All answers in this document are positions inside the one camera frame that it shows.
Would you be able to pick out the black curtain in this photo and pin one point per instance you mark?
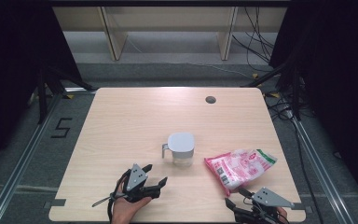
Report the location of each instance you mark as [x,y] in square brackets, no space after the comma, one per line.
[9,62]
[341,77]

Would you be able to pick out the beige wooden shelf unit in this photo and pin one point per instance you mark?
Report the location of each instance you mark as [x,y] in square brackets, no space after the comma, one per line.
[115,40]

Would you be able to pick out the metal floor rail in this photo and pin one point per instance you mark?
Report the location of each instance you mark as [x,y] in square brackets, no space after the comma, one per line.
[320,168]
[18,171]

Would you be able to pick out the pink and white plastic bag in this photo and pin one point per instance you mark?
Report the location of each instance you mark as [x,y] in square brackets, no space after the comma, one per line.
[239,168]

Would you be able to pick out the yellow tape piece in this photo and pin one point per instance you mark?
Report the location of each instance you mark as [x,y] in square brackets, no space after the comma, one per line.
[69,96]
[275,95]
[255,76]

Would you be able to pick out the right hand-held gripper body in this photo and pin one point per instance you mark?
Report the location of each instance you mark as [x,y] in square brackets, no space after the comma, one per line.
[268,197]

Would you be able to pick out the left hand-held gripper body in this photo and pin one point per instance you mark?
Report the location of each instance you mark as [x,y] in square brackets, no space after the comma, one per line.
[135,179]

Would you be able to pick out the person's right hand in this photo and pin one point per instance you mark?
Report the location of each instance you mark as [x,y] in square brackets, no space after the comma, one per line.
[282,216]

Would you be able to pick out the person's left hand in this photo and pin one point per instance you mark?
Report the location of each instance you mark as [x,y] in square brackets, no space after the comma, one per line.
[126,211]

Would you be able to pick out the black metal stand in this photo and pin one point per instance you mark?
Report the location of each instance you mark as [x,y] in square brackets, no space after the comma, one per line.
[296,93]
[42,99]

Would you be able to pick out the clear jar with grey lid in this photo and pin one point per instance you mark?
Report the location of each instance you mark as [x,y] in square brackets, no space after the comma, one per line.
[181,144]

